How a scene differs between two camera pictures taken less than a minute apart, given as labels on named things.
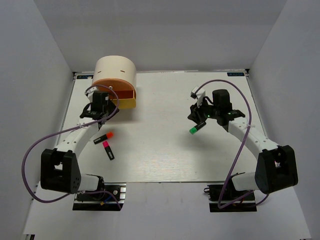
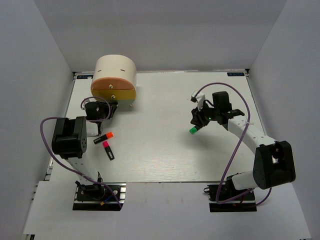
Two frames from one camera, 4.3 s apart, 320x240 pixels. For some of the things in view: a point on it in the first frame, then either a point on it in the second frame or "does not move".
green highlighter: [193, 130] does not move
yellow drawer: [125, 103] -> [128, 94]
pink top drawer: [122, 88] does not move
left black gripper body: [110, 108] does not move
